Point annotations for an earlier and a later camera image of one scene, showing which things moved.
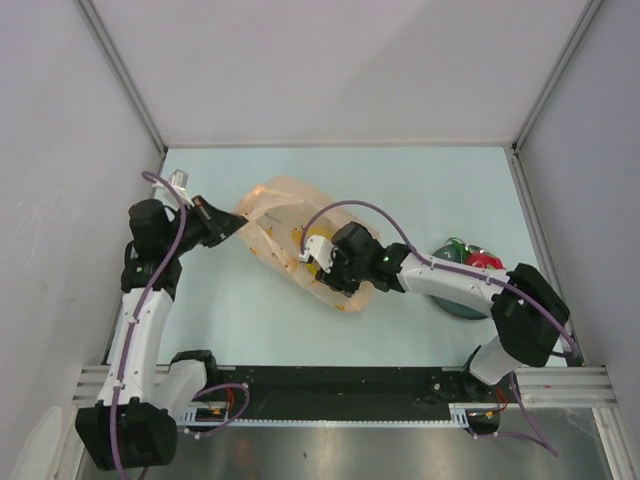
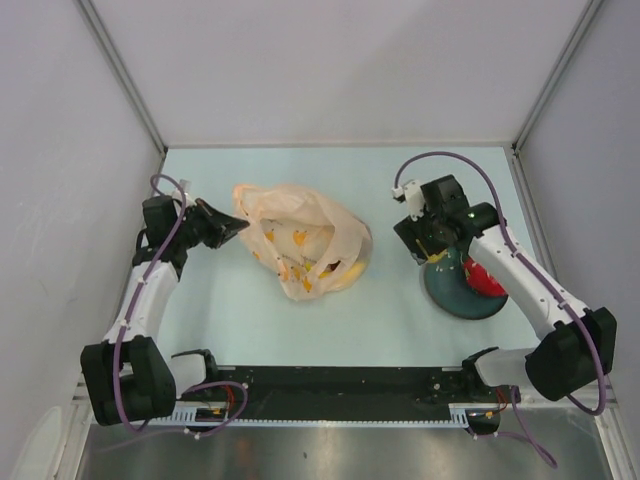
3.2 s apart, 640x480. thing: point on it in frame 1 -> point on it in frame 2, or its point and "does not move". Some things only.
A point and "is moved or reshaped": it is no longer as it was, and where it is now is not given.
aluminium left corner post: x=115 y=58 does not move
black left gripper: x=218 y=225 does not move
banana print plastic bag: x=282 y=212 is moved or reshaped
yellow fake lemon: x=312 y=268 -> x=435 y=258
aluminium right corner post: x=572 y=44 does not move
